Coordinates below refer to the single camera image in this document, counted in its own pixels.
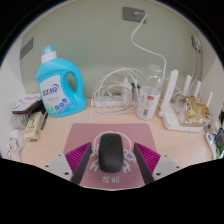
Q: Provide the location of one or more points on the black pen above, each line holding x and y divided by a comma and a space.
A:
44, 121

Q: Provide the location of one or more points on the small cream box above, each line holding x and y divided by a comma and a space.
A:
34, 126

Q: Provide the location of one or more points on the gold snack bag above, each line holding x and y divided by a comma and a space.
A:
197, 111

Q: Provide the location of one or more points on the grey wall vent plate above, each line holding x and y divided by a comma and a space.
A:
26, 48

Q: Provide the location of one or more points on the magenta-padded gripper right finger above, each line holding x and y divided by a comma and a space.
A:
163, 164

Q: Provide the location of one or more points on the white router with antennas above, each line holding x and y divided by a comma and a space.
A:
173, 118

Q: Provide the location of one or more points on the black computer mouse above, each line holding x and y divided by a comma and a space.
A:
110, 153

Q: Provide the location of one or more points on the grey wall socket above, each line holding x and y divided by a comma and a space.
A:
131, 14

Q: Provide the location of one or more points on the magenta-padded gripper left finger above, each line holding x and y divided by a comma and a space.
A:
61, 164

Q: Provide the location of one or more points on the clear bottle with red label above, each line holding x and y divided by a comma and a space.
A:
148, 100

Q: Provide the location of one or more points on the wall outlet with plugs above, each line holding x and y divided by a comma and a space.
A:
196, 43

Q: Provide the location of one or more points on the pink mouse pad with drawing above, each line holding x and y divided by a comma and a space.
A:
86, 133

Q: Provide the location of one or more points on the white desk hutch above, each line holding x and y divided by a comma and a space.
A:
10, 86

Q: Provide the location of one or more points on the blue detergent bottle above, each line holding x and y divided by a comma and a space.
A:
55, 86

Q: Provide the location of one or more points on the grey pouch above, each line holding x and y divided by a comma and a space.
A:
220, 140

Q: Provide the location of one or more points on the white power strip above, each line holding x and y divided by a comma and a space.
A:
106, 102

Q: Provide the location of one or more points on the white remote control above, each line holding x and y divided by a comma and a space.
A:
210, 140

